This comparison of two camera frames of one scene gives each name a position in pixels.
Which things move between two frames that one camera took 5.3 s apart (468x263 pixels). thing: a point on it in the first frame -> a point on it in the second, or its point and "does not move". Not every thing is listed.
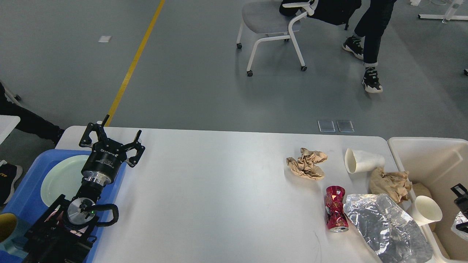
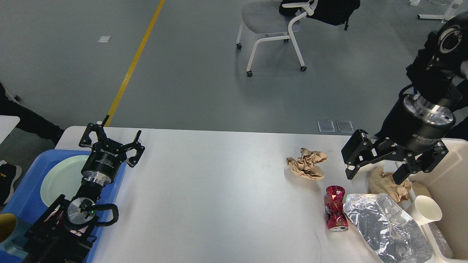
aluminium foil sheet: [460, 218] -> [443, 244]
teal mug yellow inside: [12, 241] does not move
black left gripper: [104, 164] does not move
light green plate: [63, 176] does not move
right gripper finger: [461, 193] -> [412, 124]
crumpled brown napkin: [305, 166] does not move
